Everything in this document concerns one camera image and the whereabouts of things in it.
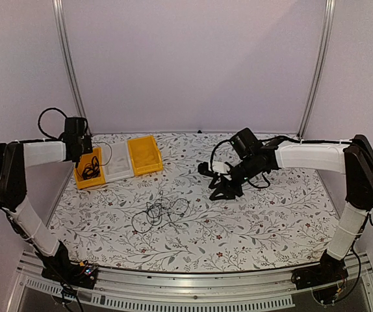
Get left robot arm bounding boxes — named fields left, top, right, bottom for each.
left=0, top=117, right=93, bottom=282

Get black cable pile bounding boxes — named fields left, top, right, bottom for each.
left=130, top=190, right=192, bottom=234

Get back aluminium floor rail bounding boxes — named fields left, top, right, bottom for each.
left=92, top=130, right=298, bottom=137

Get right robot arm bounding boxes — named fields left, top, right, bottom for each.
left=198, top=128, right=373, bottom=283

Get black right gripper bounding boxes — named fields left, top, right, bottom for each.
left=209, top=156, right=259, bottom=202

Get left yellow plastic bin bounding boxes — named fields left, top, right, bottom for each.
left=73, top=147, right=106, bottom=190

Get floral table cloth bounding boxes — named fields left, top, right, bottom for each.
left=49, top=133, right=339, bottom=272

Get white translucent plastic bin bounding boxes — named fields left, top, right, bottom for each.
left=101, top=141, right=134, bottom=183

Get right aluminium corner post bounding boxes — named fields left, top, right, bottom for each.
left=298, top=0, right=335, bottom=138

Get left aluminium corner post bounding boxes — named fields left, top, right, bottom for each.
left=52, top=0, right=87, bottom=118

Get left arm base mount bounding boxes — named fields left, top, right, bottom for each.
left=35, top=242, right=98, bottom=289

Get right yellow plastic bin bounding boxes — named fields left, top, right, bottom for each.
left=127, top=135, right=163, bottom=176

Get aluminium corner post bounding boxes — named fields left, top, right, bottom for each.
left=52, top=0, right=87, bottom=118
left=298, top=0, right=335, bottom=138

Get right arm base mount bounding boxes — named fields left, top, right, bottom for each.
left=290, top=251, right=348, bottom=305

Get aluminium front rail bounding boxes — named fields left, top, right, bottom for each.
left=7, top=252, right=373, bottom=311

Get black thin cable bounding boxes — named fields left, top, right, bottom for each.
left=81, top=142, right=112, bottom=181

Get yellow plastic bin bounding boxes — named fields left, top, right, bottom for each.
left=127, top=135, right=163, bottom=176
left=73, top=147, right=106, bottom=190

